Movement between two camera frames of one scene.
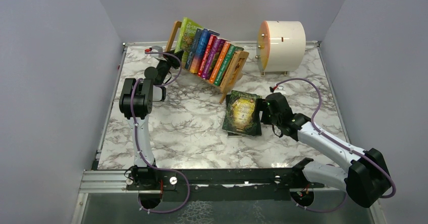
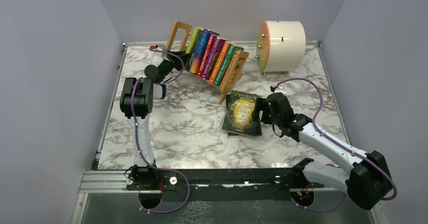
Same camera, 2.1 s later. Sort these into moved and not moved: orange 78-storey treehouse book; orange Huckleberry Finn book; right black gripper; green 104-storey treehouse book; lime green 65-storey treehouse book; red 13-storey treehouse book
Moved: orange Huckleberry Finn book; lime green 65-storey treehouse book
Not moved: orange 78-storey treehouse book; red 13-storey treehouse book; green 104-storey treehouse book; right black gripper
